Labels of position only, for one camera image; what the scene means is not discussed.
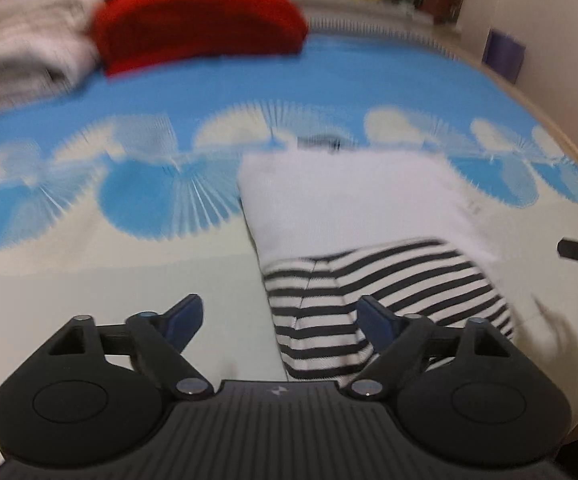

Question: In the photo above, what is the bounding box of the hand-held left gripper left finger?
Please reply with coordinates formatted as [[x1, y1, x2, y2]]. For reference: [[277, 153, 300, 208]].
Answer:
[[44, 294, 215, 402]]

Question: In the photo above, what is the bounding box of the purple box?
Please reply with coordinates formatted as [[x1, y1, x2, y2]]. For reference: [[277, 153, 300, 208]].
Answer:
[[483, 28, 527, 84]]

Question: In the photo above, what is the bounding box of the grey mattress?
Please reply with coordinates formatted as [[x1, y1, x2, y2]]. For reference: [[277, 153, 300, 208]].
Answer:
[[306, 14, 462, 61]]

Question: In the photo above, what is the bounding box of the red folded blanket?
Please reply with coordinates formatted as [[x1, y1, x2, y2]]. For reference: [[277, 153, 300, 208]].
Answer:
[[93, 0, 311, 79]]

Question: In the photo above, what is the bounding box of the white black striped small shirt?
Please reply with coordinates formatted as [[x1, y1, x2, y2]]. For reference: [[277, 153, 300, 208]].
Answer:
[[237, 151, 516, 390]]

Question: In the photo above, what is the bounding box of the blue white printed blanket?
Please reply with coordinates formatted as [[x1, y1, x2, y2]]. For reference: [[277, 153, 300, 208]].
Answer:
[[0, 30, 578, 480]]

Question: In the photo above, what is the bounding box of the white window sill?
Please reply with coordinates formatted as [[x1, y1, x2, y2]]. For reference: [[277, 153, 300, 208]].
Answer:
[[304, 0, 467, 36]]

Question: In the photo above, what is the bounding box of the cream folded blanket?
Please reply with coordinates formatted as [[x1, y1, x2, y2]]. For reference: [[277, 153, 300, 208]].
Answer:
[[0, 0, 104, 122]]

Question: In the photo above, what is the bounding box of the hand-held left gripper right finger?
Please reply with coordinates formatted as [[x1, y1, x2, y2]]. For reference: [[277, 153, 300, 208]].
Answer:
[[344, 295, 517, 402]]

